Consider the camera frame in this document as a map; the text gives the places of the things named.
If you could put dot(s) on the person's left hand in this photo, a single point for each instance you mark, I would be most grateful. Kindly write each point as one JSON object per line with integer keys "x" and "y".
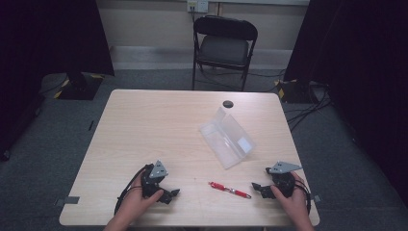
{"x": 136, "y": 203}

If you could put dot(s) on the white wall outlet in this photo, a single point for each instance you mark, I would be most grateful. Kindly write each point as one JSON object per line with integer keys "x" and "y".
{"x": 197, "y": 5}

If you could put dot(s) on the black folding chair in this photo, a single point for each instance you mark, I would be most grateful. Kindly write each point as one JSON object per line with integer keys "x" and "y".
{"x": 224, "y": 48}

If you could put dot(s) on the grey tape strip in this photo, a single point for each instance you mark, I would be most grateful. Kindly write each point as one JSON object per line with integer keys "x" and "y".
{"x": 68, "y": 200}
{"x": 317, "y": 198}

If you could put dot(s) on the black stand base striped tape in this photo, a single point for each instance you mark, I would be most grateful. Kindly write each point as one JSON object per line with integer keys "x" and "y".
{"x": 293, "y": 91}
{"x": 80, "y": 86}

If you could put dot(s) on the black table grommet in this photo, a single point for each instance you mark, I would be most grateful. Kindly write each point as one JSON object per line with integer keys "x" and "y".
{"x": 228, "y": 104}

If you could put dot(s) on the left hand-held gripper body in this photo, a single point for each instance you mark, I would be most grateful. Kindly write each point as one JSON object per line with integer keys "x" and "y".
{"x": 150, "y": 184}

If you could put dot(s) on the dark curtain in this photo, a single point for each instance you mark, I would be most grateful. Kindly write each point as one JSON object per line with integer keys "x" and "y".
{"x": 362, "y": 64}

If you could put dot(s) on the person's right hand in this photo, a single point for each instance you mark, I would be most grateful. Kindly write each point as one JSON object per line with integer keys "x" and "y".
{"x": 296, "y": 202}

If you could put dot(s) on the clear plastic pencil case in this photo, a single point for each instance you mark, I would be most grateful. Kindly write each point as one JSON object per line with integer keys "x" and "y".
{"x": 227, "y": 141}

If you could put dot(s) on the red pen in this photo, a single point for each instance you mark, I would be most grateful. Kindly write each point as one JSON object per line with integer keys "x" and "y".
{"x": 229, "y": 190}

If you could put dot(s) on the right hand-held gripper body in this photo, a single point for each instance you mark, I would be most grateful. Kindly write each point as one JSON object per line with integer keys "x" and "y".
{"x": 283, "y": 183}

